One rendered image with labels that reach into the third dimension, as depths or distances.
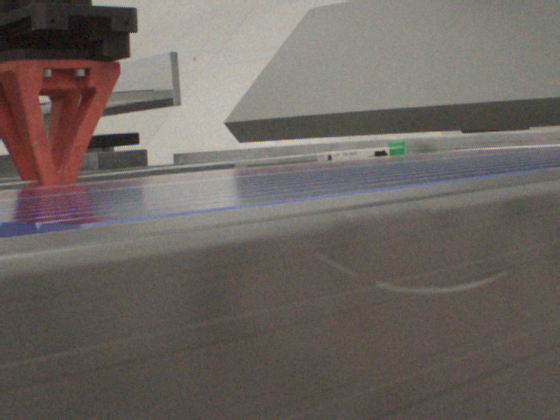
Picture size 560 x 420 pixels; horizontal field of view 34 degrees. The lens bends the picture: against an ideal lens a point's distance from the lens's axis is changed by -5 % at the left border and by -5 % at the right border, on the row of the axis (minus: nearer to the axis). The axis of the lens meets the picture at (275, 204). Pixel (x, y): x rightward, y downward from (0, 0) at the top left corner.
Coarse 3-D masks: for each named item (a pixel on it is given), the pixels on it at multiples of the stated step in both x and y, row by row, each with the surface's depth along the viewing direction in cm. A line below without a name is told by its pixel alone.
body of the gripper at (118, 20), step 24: (0, 0) 49; (24, 0) 48; (48, 0) 49; (72, 0) 49; (0, 24) 48; (24, 24) 47; (48, 24) 46; (72, 24) 50; (120, 24) 49; (48, 48) 51
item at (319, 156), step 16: (240, 160) 60; (256, 160) 61; (272, 160) 62; (288, 160) 63; (304, 160) 64; (320, 160) 65; (80, 176) 52; (96, 176) 53; (112, 176) 54; (128, 176) 54; (144, 176) 55
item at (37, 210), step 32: (352, 160) 48; (384, 160) 43; (416, 160) 40; (448, 160) 36; (480, 160) 33; (512, 160) 32; (544, 160) 29; (0, 192) 35; (32, 192) 32; (64, 192) 30; (96, 192) 27; (128, 192) 25; (160, 192) 24; (192, 192) 22; (224, 192) 21; (256, 192) 20; (288, 192) 19; (320, 192) 18; (352, 192) 18; (0, 224) 16; (32, 224) 15; (64, 224) 14; (96, 224) 14
